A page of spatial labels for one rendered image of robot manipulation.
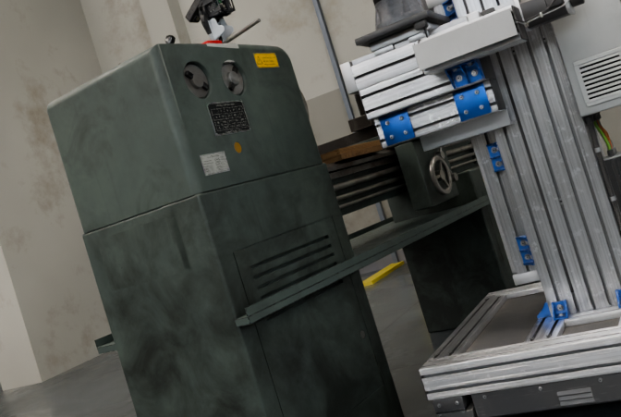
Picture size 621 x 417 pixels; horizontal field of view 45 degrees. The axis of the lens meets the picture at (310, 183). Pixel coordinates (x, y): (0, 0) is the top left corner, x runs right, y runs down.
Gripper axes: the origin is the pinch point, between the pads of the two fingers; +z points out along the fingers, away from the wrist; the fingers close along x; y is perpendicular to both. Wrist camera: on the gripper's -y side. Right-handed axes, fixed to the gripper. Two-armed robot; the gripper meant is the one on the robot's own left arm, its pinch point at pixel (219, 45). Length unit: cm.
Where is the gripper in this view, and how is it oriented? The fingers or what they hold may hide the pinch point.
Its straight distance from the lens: 233.6
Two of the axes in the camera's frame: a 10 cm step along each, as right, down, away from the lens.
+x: 5.5, -1.6, 8.2
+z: 3.0, 9.5, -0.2
